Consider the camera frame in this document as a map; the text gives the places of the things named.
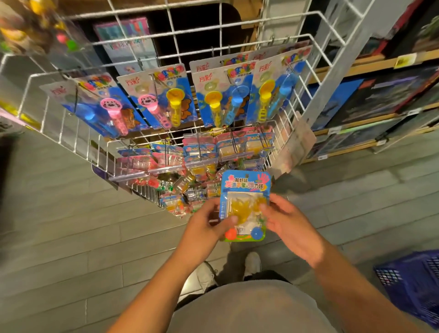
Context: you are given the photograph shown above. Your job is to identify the person's right hand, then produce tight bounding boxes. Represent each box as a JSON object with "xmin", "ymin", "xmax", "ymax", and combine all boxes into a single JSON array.
[{"xmin": 261, "ymin": 194, "xmax": 327, "ymax": 265}]

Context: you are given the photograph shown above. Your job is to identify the person's left hand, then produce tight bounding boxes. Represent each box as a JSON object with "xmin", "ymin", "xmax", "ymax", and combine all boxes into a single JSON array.
[{"xmin": 175, "ymin": 199, "xmax": 237, "ymax": 270}]

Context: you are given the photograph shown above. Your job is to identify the blue packet yellow sticky toy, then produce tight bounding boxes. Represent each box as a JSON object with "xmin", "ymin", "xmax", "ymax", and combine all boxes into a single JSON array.
[{"xmin": 219, "ymin": 169, "xmax": 273, "ymax": 242}]

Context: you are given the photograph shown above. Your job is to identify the pile of small toy packets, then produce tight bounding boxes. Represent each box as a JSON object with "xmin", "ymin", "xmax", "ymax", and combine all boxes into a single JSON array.
[{"xmin": 113, "ymin": 127, "xmax": 275, "ymax": 217}]

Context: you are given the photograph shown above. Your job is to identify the blue plastic shopping basket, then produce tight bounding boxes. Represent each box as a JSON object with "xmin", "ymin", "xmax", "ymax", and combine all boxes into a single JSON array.
[{"xmin": 374, "ymin": 249, "xmax": 439, "ymax": 329}]

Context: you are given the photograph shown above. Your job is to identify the pink and yellow bubble wand card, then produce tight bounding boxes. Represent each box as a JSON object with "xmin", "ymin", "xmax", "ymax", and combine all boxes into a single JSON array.
[{"xmin": 117, "ymin": 63, "xmax": 200, "ymax": 130}]

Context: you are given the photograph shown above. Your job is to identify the bubble wand cards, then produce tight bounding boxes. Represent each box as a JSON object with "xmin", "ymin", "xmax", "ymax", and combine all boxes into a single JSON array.
[{"xmin": 191, "ymin": 43, "xmax": 315, "ymax": 128}]

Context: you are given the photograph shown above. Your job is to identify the blue and pink bubble wand card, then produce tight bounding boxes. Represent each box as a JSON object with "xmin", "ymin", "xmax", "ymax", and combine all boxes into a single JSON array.
[{"xmin": 40, "ymin": 72, "xmax": 148, "ymax": 138}]

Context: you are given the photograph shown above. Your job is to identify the brown monkey toy packet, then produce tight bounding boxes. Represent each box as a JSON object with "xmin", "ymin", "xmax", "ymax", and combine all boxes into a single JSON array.
[{"xmin": 0, "ymin": 0, "xmax": 76, "ymax": 57}]

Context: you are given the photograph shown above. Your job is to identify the person's left forearm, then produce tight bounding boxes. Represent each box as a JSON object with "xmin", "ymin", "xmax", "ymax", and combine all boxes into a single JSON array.
[{"xmin": 108, "ymin": 254, "xmax": 220, "ymax": 333}]

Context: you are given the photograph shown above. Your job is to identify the person's black trousers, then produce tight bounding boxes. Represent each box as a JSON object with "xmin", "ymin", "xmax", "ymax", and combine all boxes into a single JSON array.
[{"xmin": 243, "ymin": 269, "xmax": 292, "ymax": 284}]

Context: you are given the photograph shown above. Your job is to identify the person's grey clothing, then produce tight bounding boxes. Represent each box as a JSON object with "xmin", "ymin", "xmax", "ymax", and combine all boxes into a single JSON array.
[{"xmin": 168, "ymin": 279, "xmax": 340, "ymax": 333}]

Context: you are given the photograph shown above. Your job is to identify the clear plastic label holder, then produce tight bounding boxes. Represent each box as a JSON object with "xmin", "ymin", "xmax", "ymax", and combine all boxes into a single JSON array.
[{"xmin": 268, "ymin": 117, "xmax": 318, "ymax": 178}]

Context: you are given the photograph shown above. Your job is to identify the pink hanging packet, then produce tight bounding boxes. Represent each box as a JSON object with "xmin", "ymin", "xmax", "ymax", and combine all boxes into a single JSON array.
[{"xmin": 0, "ymin": 99, "xmax": 42, "ymax": 131}]

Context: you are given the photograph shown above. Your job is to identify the wooden display stand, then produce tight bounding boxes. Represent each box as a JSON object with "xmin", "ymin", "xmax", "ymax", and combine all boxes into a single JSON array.
[{"xmin": 58, "ymin": 0, "xmax": 265, "ymax": 21}]

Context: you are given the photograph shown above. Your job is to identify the white wire display rack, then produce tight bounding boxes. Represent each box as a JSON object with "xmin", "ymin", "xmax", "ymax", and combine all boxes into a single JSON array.
[{"xmin": 0, "ymin": 0, "xmax": 395, "ymax": 207}]

